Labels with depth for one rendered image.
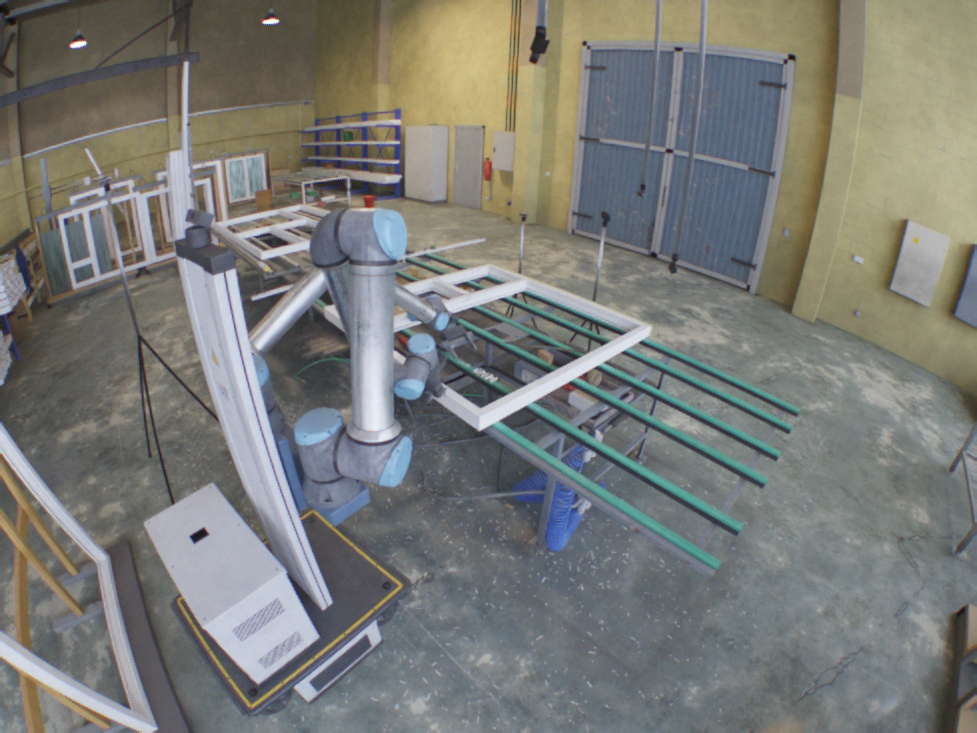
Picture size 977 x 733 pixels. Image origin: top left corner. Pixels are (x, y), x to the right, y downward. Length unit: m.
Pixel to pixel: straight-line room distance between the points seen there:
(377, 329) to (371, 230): 0.24
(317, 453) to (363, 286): 0.50
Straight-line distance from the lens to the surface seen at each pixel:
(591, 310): 3.05
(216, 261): 1.09
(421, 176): 12.17
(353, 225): 1.05
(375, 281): 1.05
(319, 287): 1.86
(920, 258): 7.50
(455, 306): 2.94
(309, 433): 1.27
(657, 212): 8.33
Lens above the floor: 2.03
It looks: 30 degrees down
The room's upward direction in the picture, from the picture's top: 3 degrees clockwise
